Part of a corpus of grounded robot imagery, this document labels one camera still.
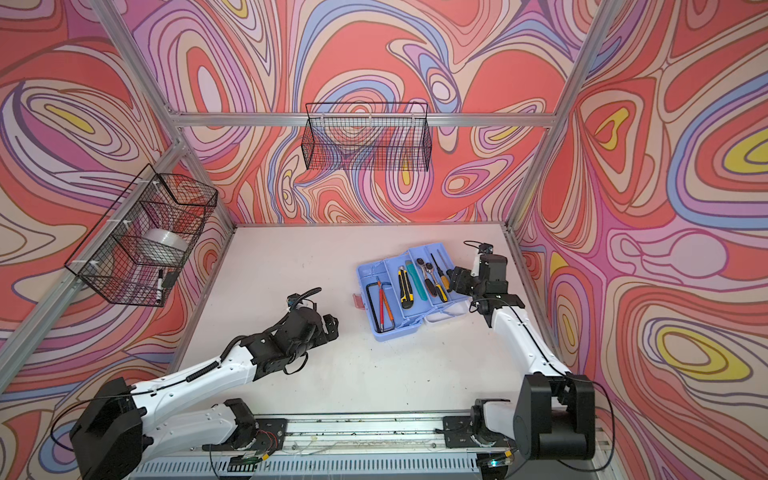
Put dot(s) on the black yellow ratchet wrench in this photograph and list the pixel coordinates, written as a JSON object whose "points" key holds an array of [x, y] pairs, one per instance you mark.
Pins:
{"points": [[440, 292]]}

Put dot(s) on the black wire basket back wall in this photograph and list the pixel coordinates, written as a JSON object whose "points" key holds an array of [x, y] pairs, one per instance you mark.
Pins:
{"points": [[371, 136]]}

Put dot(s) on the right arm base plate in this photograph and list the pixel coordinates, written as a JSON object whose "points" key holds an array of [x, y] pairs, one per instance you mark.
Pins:
{"points": [[462, 431]]}

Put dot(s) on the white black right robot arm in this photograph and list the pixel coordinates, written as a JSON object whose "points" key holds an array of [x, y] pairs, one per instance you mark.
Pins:
{"points": [[554, 415]]}

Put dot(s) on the black red ratchet wrench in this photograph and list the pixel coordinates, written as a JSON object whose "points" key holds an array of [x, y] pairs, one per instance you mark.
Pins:
{"points": [[429, 285]]}

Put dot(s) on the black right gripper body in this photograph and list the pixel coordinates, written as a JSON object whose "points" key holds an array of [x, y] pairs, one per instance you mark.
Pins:
{"points": [[466, 283]]}

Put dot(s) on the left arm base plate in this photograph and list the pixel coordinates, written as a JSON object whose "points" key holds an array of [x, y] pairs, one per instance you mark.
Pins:
{"points": [[265, 435]]}

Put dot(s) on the orange handled screwdriver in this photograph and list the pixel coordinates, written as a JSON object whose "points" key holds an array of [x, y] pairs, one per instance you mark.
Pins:
{"points": [[388, 315]]}

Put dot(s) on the teal utility knife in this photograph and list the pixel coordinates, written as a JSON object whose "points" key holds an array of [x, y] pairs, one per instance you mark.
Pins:
{"points": [[415, 281]]}

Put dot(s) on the aluminium corner frame post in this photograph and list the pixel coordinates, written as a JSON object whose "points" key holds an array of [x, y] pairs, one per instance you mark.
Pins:
{"points": [[596, 36]]}

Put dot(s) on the black yellow long screwdriver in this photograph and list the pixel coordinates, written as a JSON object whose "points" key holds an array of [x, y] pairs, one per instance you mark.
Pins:
{"points": [[444, 264]]}

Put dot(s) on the black wire basket left wall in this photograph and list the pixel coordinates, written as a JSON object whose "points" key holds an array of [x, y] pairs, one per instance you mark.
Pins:
{"points": [[122, 268]]}

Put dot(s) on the black marker pen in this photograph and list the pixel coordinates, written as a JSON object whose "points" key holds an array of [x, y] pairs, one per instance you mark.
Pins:
{"points": [[159, 287]]}

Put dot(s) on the silver tape roll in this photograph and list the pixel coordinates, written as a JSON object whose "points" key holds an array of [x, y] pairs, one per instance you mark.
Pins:
{"points": [[166, 238]]}

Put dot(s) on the white and blue tool box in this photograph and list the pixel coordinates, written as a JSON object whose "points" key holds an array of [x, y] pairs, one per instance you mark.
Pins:
{"points": [[430, 312]]}

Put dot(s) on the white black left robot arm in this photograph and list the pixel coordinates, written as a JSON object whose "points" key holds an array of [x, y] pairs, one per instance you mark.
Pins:
{"points": [[127, 425]]}

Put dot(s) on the red handled screwdriver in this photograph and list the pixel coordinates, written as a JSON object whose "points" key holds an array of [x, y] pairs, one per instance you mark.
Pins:
{"points": [[381, 312]]}

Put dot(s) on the black wire basket wall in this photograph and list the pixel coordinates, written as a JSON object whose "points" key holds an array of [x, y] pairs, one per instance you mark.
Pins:
{"points": [[371, 136], [122, 268]]}

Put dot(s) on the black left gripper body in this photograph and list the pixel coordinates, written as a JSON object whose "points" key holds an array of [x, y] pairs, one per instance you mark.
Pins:
{"points": [[318, 337]]}

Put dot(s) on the aluminium front rail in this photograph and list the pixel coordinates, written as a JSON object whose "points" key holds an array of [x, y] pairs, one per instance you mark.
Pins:
{"points": [[362, 443]]}

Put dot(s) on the black hex key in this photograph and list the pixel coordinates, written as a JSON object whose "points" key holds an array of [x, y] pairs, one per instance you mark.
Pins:
{"points": [[372, 297]]}

